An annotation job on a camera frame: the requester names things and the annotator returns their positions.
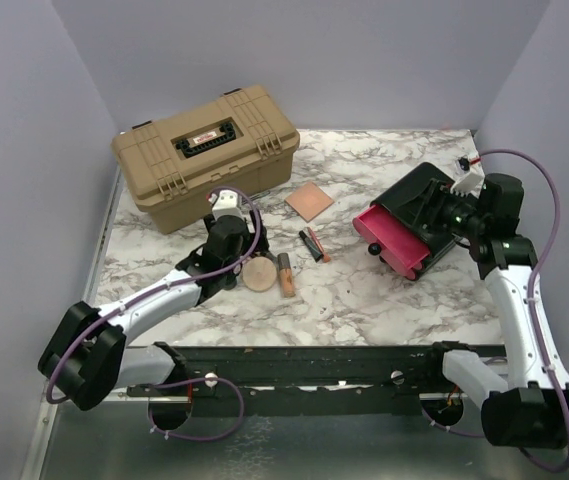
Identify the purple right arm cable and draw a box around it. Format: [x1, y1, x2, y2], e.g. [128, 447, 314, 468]
[421, 148, 569, 474]

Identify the black and coral lipstick tube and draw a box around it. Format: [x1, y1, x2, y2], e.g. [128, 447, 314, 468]
[298, 227, 331, 263]

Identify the beige concealer tube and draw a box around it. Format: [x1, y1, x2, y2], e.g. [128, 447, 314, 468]
[277, 253, 296, 298]

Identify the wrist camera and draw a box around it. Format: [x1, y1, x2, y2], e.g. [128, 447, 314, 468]
[208, 189, 242, 220]
[450, 155, 485, 196]

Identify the tan plastic toolbox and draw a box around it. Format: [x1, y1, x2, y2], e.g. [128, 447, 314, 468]
[111, 85, 300, 234]

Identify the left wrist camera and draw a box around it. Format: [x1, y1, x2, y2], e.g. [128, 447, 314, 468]
[208, 189, 242, 220]

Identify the small black round jar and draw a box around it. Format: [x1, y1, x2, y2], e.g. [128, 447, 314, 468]
[223, 263, 242, 290]

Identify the round wooden compact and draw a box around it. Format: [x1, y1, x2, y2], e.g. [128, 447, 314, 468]
[242, 257, 277, 292]

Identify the black makeup drawer organizer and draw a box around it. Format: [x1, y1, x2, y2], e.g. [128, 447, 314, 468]
[353, 162, 484, 281]

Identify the pink top drawer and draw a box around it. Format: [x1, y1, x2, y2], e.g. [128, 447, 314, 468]
[353, 205, 430, 280]

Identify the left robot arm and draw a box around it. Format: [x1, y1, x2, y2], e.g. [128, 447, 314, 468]
[37, 205, 268, 411]

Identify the square copper compact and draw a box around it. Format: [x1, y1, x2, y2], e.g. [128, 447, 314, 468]
[285, 182, 334, 222]

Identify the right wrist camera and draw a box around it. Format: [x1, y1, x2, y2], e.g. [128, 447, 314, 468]
[450, 155, 485, 196]

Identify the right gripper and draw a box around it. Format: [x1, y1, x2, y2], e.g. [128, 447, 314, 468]
[391, 177, 488, 239]

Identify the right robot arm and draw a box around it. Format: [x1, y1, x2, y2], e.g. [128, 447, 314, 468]
[416, 174, 569, 450]

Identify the aluminium extrusion frame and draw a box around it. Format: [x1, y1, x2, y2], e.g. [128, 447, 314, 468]
[18, 169, 200, 480]

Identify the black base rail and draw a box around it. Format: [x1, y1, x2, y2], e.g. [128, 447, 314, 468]
[126, 342, 508, 419]

